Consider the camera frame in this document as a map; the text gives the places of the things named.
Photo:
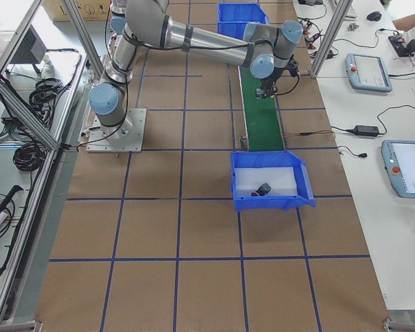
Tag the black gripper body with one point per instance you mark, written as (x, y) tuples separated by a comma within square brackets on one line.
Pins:
[(270, 81)]

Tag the red push button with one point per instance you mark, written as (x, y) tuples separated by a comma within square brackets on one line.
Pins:
[(263, 190)]

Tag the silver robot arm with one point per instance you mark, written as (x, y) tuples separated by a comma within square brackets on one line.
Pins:
[(267, 51)]

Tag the person's hand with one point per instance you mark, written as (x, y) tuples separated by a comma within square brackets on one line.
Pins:
[(405, 23)]

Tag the green conveyor belt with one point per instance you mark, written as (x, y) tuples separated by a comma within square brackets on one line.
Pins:
[(263, 131)]

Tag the blue bin left side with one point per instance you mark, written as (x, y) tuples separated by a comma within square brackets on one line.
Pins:
[(232, 18)]

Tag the blue bin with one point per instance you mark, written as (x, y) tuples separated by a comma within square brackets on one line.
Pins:
[(232, 18), (258, 159)]

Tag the white foam pad right bin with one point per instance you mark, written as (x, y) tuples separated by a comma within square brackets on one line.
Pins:
[(281, 179)]

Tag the blue bin right side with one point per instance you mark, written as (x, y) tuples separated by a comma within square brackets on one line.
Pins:
[(258, 159)]

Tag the teach pendant near left bin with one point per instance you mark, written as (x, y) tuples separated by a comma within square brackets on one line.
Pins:
[(367, 73)]

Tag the teach pendant bin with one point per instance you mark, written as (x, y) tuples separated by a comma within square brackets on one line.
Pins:
[(367, 73), (399, 159)]

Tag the black power adapter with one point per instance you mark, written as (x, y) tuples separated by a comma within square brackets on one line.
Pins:
[(368, 131)]

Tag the black computer mouse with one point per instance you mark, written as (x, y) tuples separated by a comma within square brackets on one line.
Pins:
[(374, 16)]

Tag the black circuit board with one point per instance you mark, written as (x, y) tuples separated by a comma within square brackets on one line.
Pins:
[(403, 47)]

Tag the teach pendant near right bin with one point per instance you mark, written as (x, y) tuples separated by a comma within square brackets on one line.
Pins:
[(399, 159)]

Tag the brown paper table cover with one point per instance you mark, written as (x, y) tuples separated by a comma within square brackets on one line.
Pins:
[(152, 242)]

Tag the cardboard box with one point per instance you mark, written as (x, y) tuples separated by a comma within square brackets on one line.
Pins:
[(90, 10)]

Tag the grey control box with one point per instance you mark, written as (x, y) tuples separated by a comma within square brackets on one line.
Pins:
[(30, 51)]

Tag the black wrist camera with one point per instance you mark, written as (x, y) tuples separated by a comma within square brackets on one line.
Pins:
[(293, 67)]

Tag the aluminium frame post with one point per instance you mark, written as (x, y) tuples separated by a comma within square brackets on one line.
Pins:
[(329, 36)]

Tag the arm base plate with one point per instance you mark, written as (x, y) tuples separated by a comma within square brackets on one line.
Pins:
[(129, 138)]

